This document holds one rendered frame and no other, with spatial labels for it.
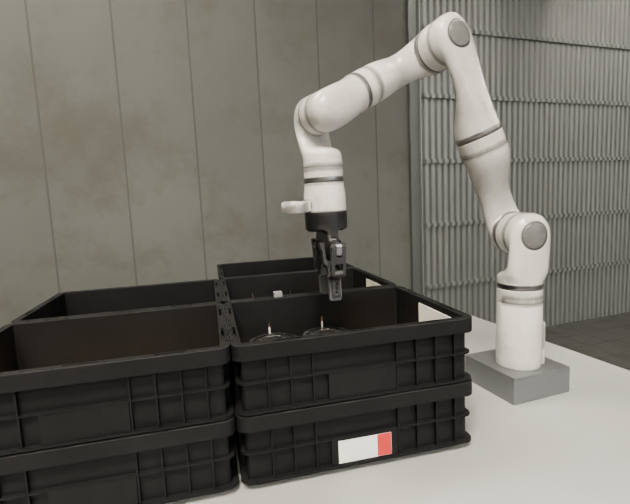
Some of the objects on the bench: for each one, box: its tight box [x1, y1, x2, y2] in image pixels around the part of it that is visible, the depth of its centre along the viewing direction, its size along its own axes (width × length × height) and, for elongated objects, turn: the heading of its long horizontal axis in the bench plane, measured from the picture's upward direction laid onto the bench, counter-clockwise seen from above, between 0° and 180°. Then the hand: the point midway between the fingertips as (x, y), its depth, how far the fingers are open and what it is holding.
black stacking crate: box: [0, 365, 239, 504], centre depth 74 cm, size 40×30×12 cm
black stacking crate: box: [228, 362, 472, 485], centre depth 83 cm, size 40×30×12 cm
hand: (330, 288), depth 79 cm, fingers open, 5 cm apart
